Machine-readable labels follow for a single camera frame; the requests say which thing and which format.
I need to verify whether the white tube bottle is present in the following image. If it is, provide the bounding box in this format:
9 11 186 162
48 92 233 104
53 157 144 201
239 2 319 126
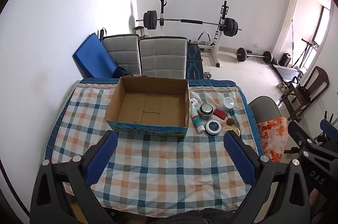
191 105 206 134

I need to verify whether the long barbell with black plates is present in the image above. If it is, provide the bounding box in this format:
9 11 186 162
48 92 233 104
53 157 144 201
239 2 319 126
136 10 242 37

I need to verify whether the grey padded chair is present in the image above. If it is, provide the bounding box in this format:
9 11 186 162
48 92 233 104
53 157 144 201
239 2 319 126
139 36 188 79
102 34 142 77

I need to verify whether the large white jar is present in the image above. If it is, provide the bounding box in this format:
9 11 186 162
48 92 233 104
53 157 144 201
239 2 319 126
223 97 235 111

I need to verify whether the short barbell with black plates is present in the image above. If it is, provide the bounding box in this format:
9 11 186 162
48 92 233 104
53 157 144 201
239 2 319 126
236 47 273 64

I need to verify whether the small red box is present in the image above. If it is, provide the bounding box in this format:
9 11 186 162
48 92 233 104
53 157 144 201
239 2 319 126
213 108 227 120

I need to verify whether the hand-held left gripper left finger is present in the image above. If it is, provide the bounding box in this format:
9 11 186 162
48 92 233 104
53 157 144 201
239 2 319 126
31 131 118 224

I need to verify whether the round silver metal tin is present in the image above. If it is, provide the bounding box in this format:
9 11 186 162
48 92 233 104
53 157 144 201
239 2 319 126
199 103 215 120

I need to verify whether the blue foam mat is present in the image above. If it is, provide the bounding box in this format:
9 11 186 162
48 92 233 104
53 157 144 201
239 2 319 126
72 33 127 78

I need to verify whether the orange white patterned cushion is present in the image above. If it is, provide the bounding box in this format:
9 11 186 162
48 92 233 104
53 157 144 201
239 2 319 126
257 116 289 163

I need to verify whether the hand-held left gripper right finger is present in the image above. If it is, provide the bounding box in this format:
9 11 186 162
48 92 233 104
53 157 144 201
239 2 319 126
223 131 311 224

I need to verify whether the black blue weight bench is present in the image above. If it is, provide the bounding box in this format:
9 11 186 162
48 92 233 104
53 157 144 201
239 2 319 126
186 45 205 79

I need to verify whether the window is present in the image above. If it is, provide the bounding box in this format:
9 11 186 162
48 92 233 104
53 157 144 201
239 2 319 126
314 5 332 45

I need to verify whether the round gold lid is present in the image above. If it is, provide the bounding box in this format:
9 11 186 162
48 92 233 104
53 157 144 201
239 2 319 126
224 127 241 138

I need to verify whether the checked tablecloth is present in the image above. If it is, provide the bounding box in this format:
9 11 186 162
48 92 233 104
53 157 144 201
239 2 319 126
45 78 264 211

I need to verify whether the treadmill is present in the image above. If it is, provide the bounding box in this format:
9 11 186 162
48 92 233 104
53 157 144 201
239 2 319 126
272 39 320 79

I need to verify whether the dark wooden chair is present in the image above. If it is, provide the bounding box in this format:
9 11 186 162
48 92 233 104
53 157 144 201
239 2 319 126
277 66 330 123

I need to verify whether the person's right hand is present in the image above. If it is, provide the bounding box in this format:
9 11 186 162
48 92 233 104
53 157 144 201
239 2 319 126
309 188 322 214

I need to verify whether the white barbell rack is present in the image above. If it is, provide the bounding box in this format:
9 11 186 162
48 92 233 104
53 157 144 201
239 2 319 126
158 0 230 67

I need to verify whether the grey round-backed chair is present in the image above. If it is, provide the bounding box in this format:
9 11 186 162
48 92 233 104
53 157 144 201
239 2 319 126
248 96 280 121

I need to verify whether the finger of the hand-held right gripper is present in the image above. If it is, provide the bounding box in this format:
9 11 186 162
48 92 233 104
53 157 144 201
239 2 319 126
288 121 319 158
319 120 338 139

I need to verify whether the cardboard box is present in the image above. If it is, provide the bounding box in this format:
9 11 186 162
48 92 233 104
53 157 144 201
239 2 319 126
105 75 191 138

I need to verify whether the round white black-faced device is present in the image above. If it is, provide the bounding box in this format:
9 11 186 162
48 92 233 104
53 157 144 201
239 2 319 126
205 119 222 135

